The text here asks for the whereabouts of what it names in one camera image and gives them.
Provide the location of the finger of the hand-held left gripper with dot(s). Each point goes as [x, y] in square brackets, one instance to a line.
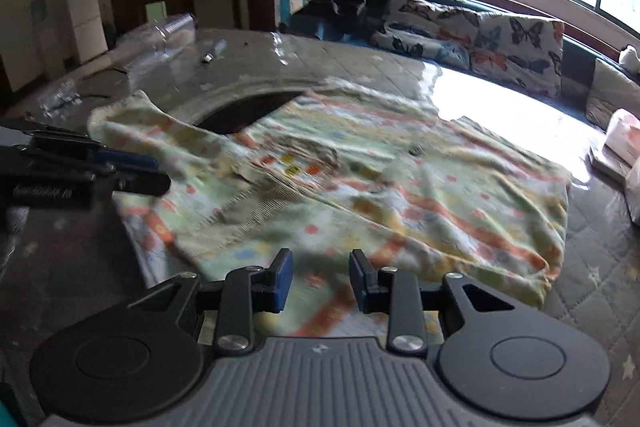
[145, 183]
[127, 158]

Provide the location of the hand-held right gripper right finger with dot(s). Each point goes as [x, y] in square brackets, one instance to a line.
[358, 283]

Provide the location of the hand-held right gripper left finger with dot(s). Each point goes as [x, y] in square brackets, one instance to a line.
[283, 279]

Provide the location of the pastel patterned garment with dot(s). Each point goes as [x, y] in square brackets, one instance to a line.
[400, 187]

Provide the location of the crumpled clear plastic wrap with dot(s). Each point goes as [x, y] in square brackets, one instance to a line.
[61, 99]

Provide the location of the small metal object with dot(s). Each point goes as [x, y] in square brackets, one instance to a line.
[207, 57]

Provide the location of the clear plastic bottle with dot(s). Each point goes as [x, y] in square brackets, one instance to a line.
[170, 33]

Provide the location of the white refrigerator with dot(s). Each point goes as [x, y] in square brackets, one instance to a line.
[86, 14]

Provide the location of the butterfly print cushion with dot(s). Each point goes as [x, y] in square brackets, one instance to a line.
[500, 49]

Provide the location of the pink white tissue pack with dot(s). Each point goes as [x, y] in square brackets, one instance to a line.
[622, 134]

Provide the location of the grey pillow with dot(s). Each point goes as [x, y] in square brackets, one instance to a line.
[607, 94]

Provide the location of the dark teal sofa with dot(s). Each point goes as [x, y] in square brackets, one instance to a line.
[575, 57]

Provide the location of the white soft toy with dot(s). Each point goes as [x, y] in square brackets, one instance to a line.
[630, 57]

